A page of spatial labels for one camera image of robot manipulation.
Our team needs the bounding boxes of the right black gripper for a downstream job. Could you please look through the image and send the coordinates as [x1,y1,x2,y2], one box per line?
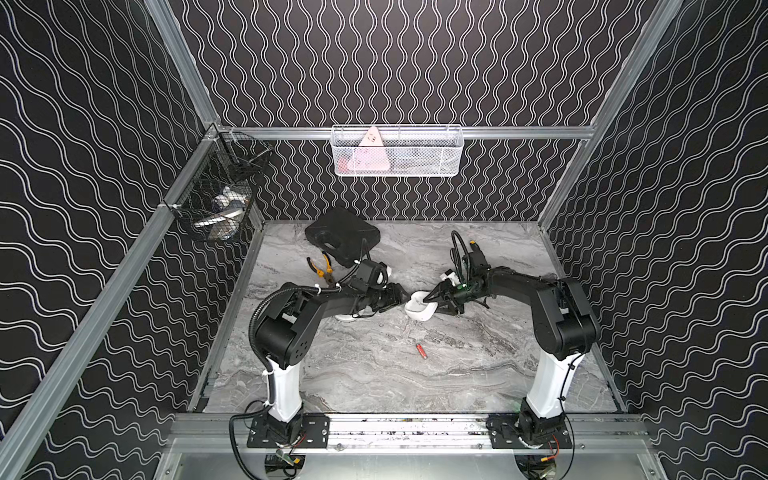
[421,278,481,314]

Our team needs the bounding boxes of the white square alarm clock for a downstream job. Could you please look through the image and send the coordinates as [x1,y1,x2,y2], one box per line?
[404,291,438,322]

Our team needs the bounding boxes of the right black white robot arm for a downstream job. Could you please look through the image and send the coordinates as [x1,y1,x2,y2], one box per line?
[424,267,598,439]

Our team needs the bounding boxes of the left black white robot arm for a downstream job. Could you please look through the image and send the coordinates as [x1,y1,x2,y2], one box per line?
[247,282,407,443]

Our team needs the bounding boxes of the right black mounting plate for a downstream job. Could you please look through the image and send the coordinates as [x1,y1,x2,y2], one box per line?
[485,412,573,449]

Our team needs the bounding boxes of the black mounting plate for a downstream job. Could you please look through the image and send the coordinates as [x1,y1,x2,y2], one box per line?
[246,413,331,449]
[485,412,573,449]

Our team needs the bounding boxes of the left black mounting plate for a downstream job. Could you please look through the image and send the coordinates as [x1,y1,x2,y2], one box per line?
[246,413,331,449]

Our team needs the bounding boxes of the pink triangular card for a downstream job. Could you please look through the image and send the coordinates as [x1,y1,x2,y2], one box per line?
[347,126,391,173]

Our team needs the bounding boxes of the white items in black basket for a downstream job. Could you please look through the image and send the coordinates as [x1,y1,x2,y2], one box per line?
[193,186,251,241]

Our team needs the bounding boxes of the yellow handled pliers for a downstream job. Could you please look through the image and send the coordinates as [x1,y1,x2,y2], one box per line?
[306,250,336,287]

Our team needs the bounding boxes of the white wire wall basket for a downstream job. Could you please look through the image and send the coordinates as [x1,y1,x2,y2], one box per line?
[330,124,465,178]

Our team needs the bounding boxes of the black wire wall basket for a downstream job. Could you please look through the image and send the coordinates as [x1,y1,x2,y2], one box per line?
[171,133,275,243]

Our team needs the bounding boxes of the aluminium front rail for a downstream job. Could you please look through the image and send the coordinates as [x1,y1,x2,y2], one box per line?
[167,411,652,455]

